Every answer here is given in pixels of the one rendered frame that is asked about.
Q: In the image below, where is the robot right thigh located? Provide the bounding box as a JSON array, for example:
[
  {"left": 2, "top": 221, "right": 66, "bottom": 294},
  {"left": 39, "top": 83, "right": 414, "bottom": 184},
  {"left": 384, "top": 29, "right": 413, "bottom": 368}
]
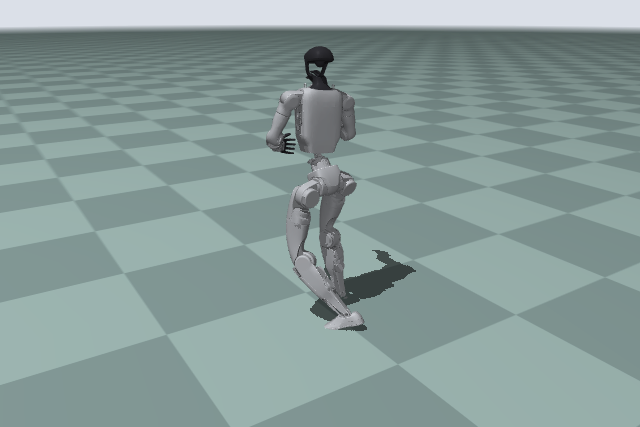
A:
[{"left": 319, "top": 171, "right": 357, "bottom": 248}]

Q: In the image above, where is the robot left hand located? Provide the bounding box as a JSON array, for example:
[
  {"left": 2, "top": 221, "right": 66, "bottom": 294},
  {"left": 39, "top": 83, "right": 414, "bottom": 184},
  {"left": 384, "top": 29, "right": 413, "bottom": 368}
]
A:
[{"left": 281, "top": 133, "right": 296, "bottom": 154}]

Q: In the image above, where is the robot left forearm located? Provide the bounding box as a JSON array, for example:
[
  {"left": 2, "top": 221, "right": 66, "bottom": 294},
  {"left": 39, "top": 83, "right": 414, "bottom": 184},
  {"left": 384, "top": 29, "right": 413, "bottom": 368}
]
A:
[{"left": 266, "top": 130, "right": 285, "bottom": 152}]

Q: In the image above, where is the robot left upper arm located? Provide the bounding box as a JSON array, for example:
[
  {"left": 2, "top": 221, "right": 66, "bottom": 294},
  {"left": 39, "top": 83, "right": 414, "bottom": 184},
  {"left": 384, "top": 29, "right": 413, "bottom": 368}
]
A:
[{"left": 266, "top": 91, "right": 303, "bottom": 146}]

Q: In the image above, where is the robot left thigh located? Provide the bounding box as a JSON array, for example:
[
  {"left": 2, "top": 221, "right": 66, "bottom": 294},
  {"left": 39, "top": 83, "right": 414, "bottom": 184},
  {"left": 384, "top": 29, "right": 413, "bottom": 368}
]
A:
[{"left": 286, "top": 180, "right": 320, "bottom": 270}]

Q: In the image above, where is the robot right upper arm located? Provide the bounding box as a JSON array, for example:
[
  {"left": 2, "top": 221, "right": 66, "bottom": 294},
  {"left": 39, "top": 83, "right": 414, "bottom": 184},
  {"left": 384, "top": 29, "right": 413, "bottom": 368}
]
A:
[{"left": 340, "top": 91, "right": 356, "bottom": 141}]

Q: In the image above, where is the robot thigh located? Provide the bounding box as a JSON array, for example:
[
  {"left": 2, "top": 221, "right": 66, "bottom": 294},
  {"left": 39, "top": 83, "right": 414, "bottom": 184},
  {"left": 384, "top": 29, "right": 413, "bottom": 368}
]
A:
[
  {"left": 319, "top": 171, "right": 357, "bottom": 248},
  {"left": 286, "top": 180, "right": 320, "bottom": 270}
]

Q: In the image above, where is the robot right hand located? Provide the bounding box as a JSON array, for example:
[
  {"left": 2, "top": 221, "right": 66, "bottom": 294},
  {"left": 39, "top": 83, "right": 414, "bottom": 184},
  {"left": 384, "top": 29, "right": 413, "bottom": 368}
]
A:
[{"left": 306, "top": 70, "right": 328, "bottom": 85}]

